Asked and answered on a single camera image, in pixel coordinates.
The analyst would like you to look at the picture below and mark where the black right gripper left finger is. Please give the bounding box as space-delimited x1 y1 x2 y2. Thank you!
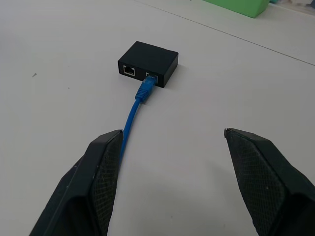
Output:
29 129 124 236

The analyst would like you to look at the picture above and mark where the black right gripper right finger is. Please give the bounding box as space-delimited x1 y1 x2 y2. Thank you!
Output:
223 127 315 236

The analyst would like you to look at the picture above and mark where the black ethernet port box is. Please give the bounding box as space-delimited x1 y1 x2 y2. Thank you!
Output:
117 41 179 89

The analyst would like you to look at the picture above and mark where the green box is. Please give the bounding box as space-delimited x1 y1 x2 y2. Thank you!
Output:
201 0 271 18

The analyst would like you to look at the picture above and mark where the blue Ethernet cable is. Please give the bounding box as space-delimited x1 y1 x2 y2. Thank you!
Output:
120 74 158 166

